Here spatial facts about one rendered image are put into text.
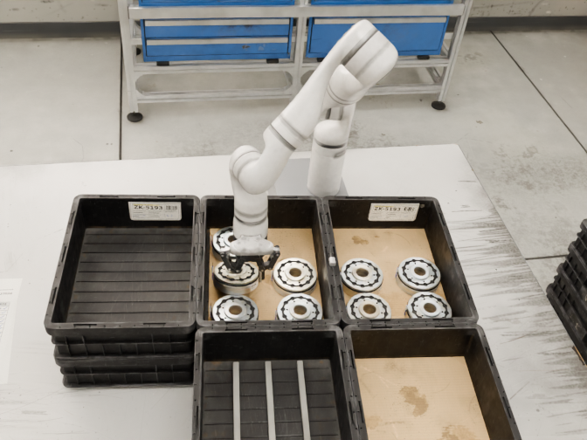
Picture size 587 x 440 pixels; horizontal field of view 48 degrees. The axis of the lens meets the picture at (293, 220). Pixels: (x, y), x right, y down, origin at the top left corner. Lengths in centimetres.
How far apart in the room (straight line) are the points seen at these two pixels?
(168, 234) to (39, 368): 43
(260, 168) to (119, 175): 86
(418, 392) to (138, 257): 72
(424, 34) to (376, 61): 229
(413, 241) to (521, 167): 187
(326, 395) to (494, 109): 276
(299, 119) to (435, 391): 63
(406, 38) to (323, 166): 183
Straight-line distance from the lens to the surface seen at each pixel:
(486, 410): 143
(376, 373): 144
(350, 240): 168
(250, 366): 142
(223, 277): 150
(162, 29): 325
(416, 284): 158
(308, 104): 126
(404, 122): 362
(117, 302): 154
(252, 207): 133
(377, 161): 216
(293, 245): 165
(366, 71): 125
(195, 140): 334
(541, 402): 169
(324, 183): 179
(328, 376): 142
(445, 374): 148
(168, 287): 156
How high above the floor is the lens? 201
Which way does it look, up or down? 44 degrees down
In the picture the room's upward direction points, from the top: 6 degrees clockwise
